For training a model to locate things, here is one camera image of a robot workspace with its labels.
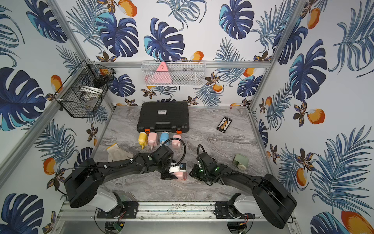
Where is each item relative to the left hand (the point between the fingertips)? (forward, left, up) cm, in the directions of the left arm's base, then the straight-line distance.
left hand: (176, 169), depth 83 cm
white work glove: (+10, +42, -6) cm, 43 cm away
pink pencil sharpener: (-3, -4, +1) cm, 5 cm away
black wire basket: (+28, +51, +31) cm, 66 cm away
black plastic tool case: (+39, +14, +1) cm, 41 cm away
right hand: (-1, -8, -3) cm, 8 cm away
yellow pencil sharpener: (+18, +24, +1) cm, 30 cm away
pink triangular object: (+47, +13, +30) cm, 58 cm away
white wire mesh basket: (+51, +6, +30) cm, 60 cm away
